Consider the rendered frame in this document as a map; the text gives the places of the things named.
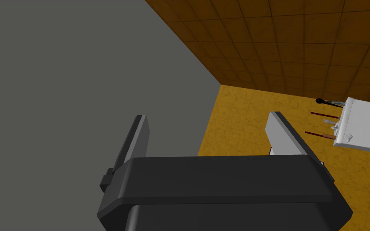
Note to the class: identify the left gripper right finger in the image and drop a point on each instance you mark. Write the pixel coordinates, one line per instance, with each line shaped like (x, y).
(283, 138)

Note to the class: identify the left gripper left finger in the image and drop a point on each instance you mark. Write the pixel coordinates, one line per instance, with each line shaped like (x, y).
(136, 141)

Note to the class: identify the white rack with hanging utensils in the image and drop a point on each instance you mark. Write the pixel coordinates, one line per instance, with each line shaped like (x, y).
(363, 128)

